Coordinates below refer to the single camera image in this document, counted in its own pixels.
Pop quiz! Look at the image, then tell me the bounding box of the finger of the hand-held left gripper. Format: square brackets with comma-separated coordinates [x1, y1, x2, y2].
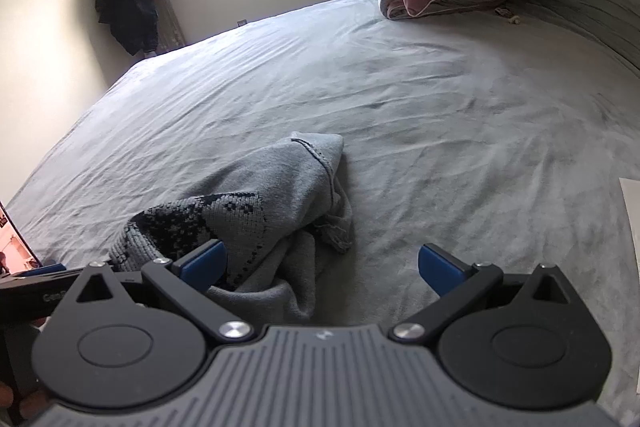
[9, 262, 88, 282]

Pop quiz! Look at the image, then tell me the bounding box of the white paper sheet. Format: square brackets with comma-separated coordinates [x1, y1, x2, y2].
[619, 177, 640, 270]

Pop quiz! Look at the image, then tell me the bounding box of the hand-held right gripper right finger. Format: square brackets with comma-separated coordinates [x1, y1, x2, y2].
[390, 243, 583, 348]

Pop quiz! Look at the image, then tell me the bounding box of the phone with pink screen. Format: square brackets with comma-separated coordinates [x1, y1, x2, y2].
[0, 202, 43, 274]

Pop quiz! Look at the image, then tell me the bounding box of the grey bed sheet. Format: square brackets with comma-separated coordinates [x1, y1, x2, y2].
[0, 0, 640, 427]

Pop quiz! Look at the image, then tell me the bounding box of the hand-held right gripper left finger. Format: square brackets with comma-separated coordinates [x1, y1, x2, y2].
[64, 239, 256, 345]

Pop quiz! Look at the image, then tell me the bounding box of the grey knit sweater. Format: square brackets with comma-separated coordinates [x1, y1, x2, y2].
[107, 132, 353, 325]

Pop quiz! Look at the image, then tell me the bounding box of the person's left hand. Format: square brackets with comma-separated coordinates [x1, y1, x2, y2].
[0, 379, 46, 427]

